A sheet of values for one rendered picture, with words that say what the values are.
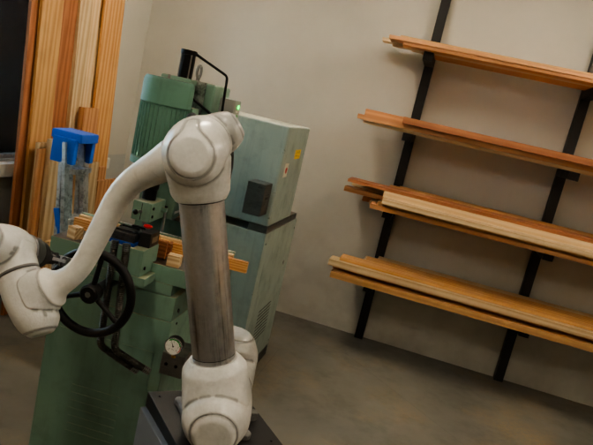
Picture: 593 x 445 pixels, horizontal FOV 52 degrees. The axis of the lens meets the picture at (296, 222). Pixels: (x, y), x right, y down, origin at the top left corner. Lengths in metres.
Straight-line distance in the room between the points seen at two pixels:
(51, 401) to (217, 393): 1.12
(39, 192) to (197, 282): 2.36
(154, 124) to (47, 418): 1.13
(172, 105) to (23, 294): 0.87
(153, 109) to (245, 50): 2.48
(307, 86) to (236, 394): 3.24
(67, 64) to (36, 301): 2.50
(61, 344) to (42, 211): 1.44
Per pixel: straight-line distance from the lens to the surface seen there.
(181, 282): 2.09
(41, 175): 3.62
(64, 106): 3.92
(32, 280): 1.57
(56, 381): 2.40
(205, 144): 1.23
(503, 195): 4.32
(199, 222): 1.31
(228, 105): 2.42
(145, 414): 1.82
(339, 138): 4.35
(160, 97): 2.13
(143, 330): 2.19
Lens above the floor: 1.52
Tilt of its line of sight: 11 degrees down
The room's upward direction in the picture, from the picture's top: 13 degrees clockwise
